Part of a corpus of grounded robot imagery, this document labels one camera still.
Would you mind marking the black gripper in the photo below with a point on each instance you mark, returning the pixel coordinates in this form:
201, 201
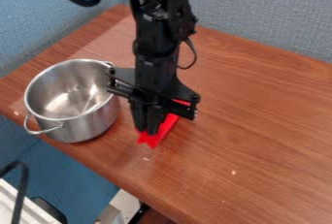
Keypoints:
151, 85

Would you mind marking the table leg frame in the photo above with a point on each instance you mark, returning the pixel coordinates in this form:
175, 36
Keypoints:
128, 210

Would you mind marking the red block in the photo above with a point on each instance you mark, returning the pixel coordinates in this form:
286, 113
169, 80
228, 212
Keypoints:
153, 140

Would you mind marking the stainless steel pot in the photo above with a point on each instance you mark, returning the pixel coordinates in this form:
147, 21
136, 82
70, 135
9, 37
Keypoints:
70, 107

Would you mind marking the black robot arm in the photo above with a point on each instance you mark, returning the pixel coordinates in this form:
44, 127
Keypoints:
165, 24

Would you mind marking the dark chair part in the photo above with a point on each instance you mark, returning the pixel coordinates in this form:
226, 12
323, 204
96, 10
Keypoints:
52, 209

